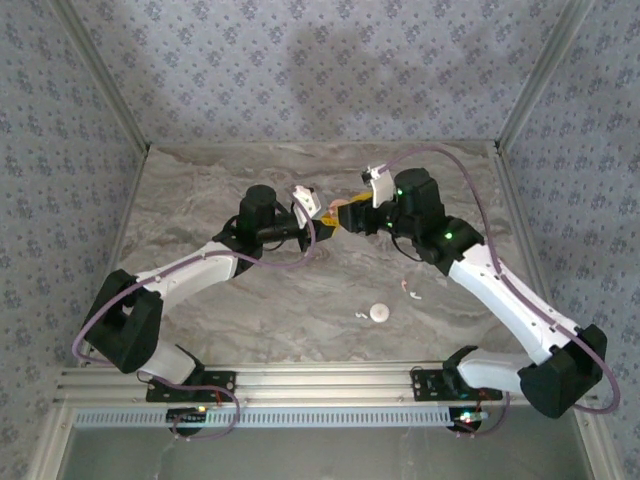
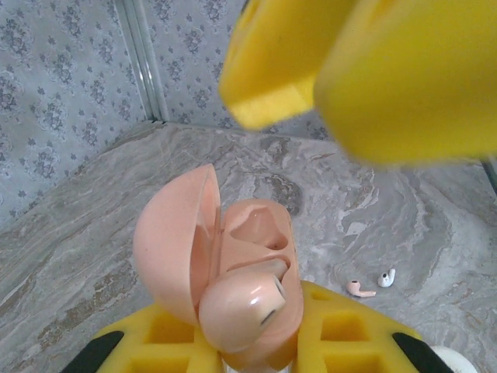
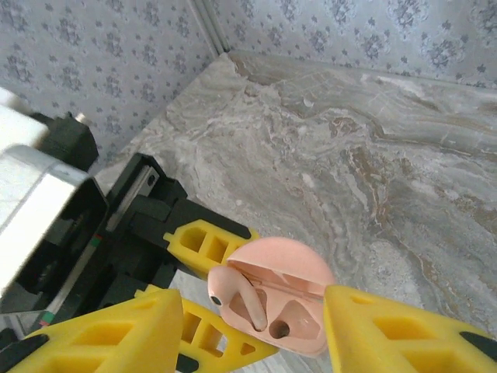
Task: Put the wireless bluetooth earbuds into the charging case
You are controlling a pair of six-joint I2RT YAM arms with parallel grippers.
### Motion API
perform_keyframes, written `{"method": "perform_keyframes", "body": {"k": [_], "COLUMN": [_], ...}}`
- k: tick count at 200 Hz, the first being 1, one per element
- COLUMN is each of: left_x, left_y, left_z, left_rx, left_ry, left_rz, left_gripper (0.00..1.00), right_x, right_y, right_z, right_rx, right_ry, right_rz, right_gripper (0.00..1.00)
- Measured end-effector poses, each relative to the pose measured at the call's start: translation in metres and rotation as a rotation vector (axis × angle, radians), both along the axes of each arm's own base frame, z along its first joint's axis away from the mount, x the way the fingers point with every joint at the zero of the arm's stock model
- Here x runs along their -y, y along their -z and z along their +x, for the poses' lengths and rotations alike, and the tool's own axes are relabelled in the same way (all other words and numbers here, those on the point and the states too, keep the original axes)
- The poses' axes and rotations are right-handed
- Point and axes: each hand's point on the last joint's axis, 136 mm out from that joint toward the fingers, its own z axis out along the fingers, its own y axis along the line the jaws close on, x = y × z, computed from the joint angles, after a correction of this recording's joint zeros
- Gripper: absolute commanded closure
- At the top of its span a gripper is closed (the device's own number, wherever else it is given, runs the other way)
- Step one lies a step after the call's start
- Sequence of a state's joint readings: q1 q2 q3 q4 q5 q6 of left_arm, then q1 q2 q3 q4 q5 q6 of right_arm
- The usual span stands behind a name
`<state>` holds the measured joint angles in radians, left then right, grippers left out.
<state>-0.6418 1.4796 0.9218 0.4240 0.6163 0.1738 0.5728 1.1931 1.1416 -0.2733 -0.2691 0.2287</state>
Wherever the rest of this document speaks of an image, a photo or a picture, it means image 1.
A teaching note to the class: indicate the white earbud charging case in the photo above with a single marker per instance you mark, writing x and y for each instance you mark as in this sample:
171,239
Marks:
380,312

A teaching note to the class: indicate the aluminium frame leg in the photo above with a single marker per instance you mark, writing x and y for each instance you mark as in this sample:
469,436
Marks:
597,445
50,445

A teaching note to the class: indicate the aluminium corner post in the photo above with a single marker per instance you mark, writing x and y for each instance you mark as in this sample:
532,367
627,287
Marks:
105,75
541,75

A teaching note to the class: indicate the black controller board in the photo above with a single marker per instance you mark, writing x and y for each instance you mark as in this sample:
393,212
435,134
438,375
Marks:
187,415
467,419

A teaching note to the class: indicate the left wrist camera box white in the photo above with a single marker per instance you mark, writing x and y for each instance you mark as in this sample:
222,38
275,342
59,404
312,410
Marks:
305,202

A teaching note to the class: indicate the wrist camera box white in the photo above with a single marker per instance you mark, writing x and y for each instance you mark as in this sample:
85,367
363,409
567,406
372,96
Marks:
305,202
382,187

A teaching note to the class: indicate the grey metal panel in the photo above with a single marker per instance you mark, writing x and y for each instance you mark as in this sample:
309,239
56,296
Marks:
325,455

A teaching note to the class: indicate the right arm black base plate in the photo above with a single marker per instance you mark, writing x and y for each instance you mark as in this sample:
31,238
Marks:
425,391

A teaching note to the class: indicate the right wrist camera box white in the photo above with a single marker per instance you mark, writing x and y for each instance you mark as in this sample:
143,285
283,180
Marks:
382,187

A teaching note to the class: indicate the aluminium side rail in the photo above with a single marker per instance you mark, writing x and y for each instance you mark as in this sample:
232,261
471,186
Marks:
515,200

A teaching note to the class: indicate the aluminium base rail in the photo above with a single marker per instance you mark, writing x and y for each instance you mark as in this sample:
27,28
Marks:
325,382

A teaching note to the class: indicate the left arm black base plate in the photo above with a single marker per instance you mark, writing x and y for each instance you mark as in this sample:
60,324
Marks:
160,392

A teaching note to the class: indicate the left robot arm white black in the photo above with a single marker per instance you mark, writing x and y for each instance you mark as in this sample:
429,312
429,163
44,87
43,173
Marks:
185,272

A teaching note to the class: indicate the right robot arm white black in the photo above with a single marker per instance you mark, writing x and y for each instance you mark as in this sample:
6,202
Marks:
500,295

